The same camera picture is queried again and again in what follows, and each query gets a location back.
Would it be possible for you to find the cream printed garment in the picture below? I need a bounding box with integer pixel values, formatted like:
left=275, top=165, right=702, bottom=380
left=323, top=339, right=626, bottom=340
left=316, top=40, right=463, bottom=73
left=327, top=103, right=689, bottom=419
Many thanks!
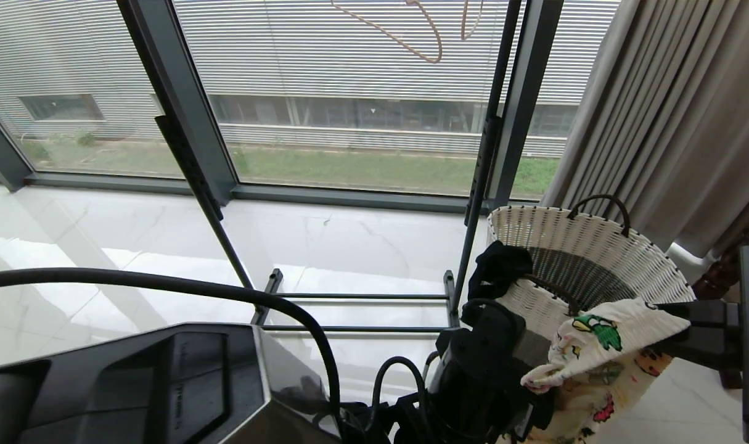
left=497, top=299, right=692, bottom=444

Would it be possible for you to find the black garment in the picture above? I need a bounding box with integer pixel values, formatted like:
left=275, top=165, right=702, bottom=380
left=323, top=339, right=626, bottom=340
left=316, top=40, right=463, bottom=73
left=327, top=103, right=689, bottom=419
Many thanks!
left=467, top=240, right=534, bottom=303

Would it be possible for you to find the pink clothes hanger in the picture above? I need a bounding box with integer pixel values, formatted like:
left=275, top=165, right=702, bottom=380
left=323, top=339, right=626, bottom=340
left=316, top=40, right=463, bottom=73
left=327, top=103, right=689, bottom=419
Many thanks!
left=460, top=0, right=483, bottom=41
left=331, top=0, right=444, bottom=65

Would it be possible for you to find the white laundry basket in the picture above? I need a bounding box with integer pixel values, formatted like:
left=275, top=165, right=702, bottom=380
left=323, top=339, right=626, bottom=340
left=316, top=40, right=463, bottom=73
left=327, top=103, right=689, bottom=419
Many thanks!
left=486, top=194, right=698, bottom=346

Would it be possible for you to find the black clothes rack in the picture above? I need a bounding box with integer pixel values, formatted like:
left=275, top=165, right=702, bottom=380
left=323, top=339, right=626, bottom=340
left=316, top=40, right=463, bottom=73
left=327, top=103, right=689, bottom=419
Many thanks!
left=155, top=0, right=526, bottom=337

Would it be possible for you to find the beige curtain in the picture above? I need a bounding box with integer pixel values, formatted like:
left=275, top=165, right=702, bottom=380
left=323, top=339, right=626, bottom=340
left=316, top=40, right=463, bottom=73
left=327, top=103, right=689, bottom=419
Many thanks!
left=541, top=0, right=749, bottom=260

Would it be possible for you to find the window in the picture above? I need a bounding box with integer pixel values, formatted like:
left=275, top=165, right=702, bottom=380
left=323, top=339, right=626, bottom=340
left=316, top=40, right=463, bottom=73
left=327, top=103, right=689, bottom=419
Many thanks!
left=0, top=0, right=621, bottom=213

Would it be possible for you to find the black cable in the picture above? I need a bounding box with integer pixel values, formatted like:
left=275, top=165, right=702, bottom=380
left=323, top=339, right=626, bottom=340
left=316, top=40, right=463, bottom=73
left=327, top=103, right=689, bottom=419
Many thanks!
left=0, top=268, right=345, bottom=435

